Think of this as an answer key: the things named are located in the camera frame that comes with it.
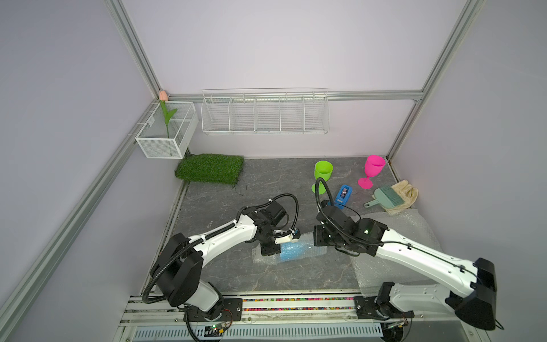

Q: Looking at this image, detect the blue tape dispenser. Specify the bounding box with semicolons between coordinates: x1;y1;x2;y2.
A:
334;185;353;209

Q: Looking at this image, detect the blue plastic wine glass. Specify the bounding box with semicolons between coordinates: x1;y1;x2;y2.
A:
280;243;316;262

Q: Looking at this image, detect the green plastic wine glass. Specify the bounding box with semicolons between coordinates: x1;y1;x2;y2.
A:
311;160;333;195

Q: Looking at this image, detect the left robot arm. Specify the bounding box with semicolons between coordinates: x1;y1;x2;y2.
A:
142;193;301;318

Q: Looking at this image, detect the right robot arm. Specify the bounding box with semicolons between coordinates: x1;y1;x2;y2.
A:
313;193;503;331

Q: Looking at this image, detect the bubble wrap sheet stack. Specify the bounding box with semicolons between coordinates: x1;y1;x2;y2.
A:
351;209;442;295

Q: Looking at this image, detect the pink plastic wine glass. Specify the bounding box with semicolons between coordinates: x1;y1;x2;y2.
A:
358;155;386;189

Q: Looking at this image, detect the green dustpan brush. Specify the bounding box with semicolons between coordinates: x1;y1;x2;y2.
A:
363;185;405;209

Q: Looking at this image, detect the green artificial grass mat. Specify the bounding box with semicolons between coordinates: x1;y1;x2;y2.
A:
175;154;245;185

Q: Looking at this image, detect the white mesh basket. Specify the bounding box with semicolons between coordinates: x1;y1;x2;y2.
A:
135;101;199;160

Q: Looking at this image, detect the artificial pink tulip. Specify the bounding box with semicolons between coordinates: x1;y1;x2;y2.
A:
158;90;178;138

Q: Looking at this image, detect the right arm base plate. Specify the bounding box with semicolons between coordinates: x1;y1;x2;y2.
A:
353;296;415;321

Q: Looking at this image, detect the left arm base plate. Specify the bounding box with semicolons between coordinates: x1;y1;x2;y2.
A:
186;297;243;322

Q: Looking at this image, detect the white wire shelf rack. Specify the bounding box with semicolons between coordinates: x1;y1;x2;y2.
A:
201;90;330;135

